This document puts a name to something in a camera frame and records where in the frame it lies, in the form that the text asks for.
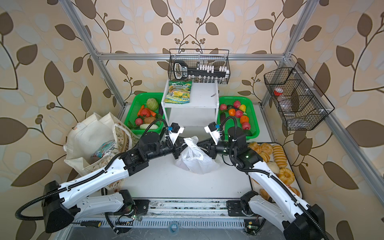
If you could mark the black bread tray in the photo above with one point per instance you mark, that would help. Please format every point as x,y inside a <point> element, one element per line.
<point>284,174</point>

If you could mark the white plastic grocery bag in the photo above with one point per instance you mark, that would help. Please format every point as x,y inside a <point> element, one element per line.
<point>193,159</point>

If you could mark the orange fruit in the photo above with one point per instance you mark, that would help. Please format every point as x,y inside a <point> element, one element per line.
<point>244,119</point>

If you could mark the red radish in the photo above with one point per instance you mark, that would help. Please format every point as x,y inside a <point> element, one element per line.
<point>139,122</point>

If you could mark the right black wire basket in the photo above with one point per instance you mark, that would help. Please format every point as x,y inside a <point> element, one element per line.
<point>310,105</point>

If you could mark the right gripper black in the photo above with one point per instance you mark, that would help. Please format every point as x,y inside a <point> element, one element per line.
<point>211,147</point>

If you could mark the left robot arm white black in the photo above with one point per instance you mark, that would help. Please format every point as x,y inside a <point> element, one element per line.
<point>64,203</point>

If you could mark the yellow black screwdriver left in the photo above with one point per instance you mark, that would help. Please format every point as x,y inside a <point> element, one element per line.
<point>88,224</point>

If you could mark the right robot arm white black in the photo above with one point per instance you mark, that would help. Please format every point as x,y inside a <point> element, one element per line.
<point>289,213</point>

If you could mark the black wire basket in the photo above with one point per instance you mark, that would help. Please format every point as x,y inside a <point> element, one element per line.
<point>310,105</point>
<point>216,57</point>

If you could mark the left green plastic basket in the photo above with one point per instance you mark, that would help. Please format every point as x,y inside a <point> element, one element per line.
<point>138,101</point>

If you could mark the red tomato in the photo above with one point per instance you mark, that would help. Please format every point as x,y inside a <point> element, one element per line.
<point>146,113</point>

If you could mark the brown potato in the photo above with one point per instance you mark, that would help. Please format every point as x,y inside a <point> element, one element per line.
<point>149,120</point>

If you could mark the green plastic basket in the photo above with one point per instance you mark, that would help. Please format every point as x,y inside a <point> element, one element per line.
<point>242,110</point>
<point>138,101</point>

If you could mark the right green plastic basket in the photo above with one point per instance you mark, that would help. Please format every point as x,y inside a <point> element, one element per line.
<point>242,110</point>

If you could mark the small orange persimmon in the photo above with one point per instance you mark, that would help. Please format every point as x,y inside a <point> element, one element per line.
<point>232,112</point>

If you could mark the red apple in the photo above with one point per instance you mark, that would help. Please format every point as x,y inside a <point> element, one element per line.
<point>246,126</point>

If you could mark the green cabbage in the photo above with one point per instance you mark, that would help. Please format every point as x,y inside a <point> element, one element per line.
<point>152,104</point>

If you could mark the sliced bread loaf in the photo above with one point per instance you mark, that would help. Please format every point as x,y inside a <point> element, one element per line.
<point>280,157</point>

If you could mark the white two-tier shelf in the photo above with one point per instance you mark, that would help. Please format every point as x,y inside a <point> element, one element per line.
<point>202,109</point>

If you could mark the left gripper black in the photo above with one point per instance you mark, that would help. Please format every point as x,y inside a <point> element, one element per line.
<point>178,148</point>

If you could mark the cream floral tote bag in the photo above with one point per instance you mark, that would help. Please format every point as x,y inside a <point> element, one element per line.
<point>87,136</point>

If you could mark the pink red peach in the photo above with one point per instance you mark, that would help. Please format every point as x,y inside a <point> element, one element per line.
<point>239,113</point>

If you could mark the orange carrot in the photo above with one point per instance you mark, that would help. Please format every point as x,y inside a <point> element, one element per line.
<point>139,112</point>

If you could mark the yellow green snack bag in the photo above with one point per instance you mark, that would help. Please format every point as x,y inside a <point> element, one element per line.
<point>179,92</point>

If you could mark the Fox's candy bag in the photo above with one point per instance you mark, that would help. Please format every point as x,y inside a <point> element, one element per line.
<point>104,149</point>

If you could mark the plastic bottle red cap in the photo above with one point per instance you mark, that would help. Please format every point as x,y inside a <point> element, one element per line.
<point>283,101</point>

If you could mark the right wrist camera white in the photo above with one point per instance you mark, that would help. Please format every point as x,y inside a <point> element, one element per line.
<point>215,132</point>

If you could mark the back black wire basket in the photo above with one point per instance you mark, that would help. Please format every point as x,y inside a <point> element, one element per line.
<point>216,57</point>

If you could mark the croissant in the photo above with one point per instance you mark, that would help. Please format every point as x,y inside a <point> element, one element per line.
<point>266,148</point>

